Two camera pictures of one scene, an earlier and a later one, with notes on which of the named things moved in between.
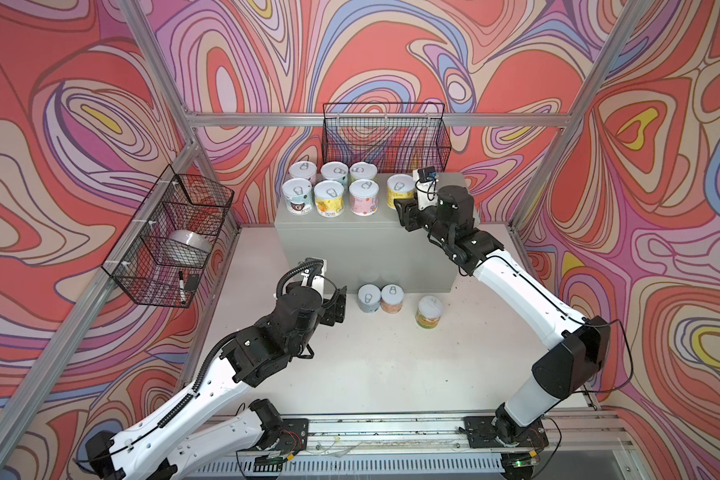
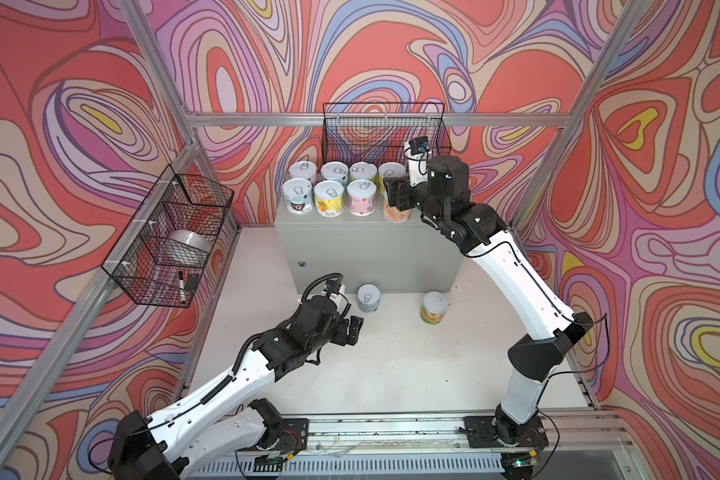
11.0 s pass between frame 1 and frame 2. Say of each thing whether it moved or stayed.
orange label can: moved
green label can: stayed
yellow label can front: stayed
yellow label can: moved
